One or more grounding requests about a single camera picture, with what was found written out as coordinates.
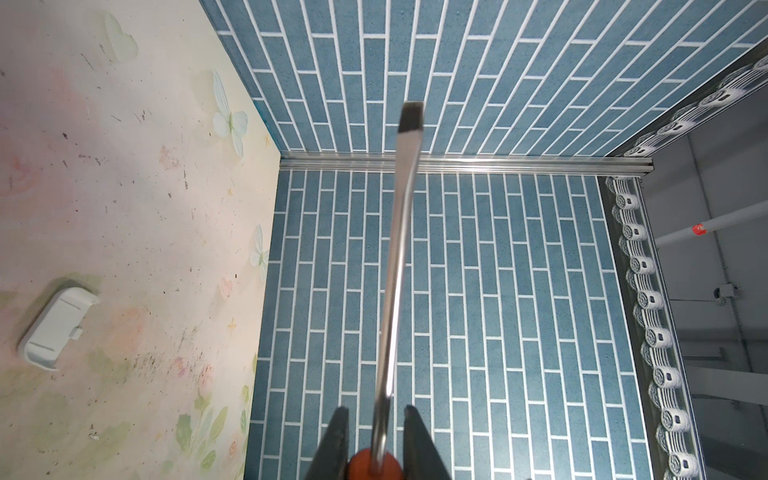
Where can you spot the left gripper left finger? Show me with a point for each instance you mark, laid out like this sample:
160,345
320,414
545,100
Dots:
330,461

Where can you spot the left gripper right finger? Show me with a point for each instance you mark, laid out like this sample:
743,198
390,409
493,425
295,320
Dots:
421,459

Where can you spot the orange handled screwdriver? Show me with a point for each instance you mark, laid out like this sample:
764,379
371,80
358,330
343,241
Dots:
375,462

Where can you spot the white battery cover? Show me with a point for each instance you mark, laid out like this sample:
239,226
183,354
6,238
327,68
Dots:
57,324

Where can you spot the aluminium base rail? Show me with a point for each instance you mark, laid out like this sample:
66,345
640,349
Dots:
463,164

